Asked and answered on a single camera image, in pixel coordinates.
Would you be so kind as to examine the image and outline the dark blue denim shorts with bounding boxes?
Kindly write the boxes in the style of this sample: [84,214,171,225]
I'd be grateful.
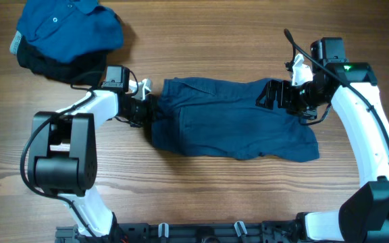
[151,78,319,162]

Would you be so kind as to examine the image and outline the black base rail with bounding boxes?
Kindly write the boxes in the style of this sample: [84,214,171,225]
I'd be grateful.
[54,221,317,243]

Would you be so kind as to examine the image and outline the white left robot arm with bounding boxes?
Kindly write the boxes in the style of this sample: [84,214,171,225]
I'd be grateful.
[20,89,153,242]

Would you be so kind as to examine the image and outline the black folded garment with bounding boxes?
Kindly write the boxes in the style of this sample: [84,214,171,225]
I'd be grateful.
[16,37,107,86]

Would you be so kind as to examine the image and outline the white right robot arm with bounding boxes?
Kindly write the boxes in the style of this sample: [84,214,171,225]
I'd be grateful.
[256,63,389,242]

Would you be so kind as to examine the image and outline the grey folded garment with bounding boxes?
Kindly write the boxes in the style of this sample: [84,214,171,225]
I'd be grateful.
[9,31,23,55]

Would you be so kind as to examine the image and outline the blue polo shirt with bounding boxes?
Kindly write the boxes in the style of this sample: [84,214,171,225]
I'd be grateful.
[16,0,124,63]

